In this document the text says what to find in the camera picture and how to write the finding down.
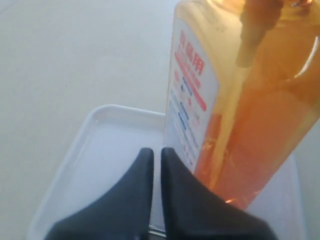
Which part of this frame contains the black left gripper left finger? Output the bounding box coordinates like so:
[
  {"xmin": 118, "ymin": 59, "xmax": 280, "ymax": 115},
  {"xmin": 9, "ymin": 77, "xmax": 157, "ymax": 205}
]
[{"xmin": 47, "ymin": 148, "xmax": 154, "ymax": 240}]

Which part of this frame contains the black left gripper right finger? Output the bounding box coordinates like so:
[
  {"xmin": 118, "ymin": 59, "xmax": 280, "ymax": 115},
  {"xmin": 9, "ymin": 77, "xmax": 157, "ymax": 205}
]
[{"xmin": 160, "ymin": 147, "xmax": 277, "ymax": 240}]

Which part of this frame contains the orange pump soap bottle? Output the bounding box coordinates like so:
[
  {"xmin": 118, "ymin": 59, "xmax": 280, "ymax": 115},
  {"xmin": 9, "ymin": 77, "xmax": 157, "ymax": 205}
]
[{"xmin": 164, "ymin": 0, "xmax": 320, "ymax": 210}]

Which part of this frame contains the white plastic tray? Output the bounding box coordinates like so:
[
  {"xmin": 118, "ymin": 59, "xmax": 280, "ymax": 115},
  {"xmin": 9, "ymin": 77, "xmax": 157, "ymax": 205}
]
[{"xmin": 26, "ymin": 105, "xmax": 306, "ymax": 240}]

